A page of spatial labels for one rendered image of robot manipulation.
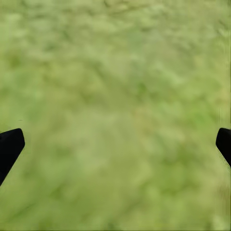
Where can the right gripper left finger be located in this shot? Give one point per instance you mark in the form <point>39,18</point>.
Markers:
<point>12,143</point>

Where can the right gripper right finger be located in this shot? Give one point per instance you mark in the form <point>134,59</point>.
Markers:
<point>223,143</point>

